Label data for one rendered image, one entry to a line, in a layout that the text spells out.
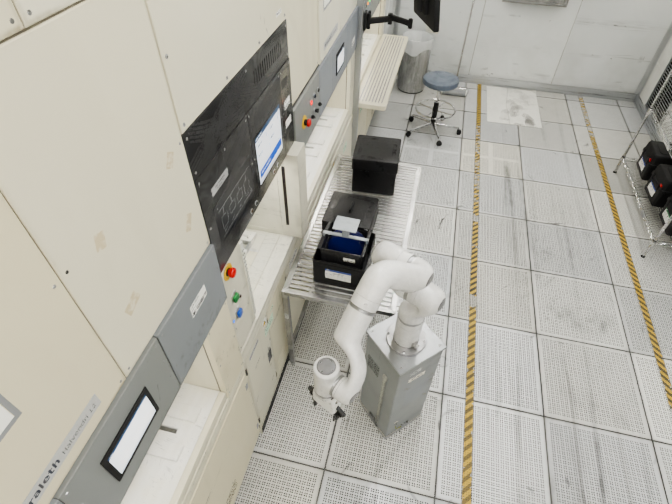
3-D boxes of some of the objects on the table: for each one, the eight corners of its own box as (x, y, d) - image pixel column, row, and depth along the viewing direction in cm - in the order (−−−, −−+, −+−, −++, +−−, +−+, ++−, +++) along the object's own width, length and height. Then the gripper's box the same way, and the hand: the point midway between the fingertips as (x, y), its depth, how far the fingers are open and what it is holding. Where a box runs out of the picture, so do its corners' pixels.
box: (394, 196, 287) (398, 163, 269) (350, 191, 290) (351, 158, 272) (397, 170, 307) (401, 138, 288) (356, 166, 310) (358, 134, 291)
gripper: (299, 381, 152) (301, 403, 164) (339, 413, 144) (338, 433, 157) (314, 366, 156) (315, 388, 168) (353, 396, 149) (351, 417, 161)
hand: (326, 409), depth 162 cm, fingers open, 8 cm apart
